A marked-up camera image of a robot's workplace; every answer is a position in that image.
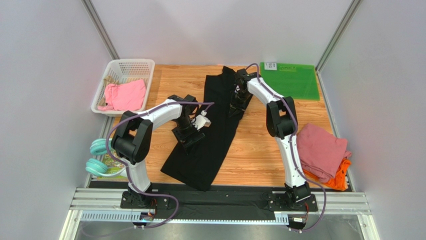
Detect white plastic basket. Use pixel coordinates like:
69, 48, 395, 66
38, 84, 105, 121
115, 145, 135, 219
91, 58, 156, 117

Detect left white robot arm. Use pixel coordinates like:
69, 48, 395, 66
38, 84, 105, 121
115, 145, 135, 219
111, 95, 211, 195

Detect folded pink t shirt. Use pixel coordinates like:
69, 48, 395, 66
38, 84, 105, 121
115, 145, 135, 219
296, 123, 352, 182

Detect light pink shirt in basket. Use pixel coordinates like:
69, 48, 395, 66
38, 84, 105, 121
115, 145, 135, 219
97, 79, 147, 111

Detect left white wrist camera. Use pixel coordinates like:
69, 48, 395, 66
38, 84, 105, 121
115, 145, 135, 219
191, 110, 212, 130

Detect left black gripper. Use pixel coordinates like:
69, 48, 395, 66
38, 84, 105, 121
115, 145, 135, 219
172, 117, 205, 154

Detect green cutting mat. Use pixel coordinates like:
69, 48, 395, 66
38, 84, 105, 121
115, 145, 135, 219
260, 62, 320, 101

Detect black floral t shirt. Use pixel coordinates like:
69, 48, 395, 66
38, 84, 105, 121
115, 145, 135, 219
160, 66, 245, 192

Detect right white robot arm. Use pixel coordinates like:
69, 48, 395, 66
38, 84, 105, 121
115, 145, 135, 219
228, 68, 311, 205

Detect folded orange t shirt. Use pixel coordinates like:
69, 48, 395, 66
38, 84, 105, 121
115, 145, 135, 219
302, 158, 352, 191

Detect beige cloth in basket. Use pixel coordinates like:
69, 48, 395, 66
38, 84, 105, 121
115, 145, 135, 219
98, 76, 120, 108

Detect white label sticker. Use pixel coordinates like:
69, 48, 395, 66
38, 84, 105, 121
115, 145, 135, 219
263, 62, 278, 71

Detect green snack bowl package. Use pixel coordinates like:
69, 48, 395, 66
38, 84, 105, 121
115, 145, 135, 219
97, 154, 128, 180

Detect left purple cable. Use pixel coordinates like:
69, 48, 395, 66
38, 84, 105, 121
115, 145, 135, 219
104, 101, 216, 221

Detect teal headphones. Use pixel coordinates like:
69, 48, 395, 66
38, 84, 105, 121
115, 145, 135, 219
85, 138, 116, 177

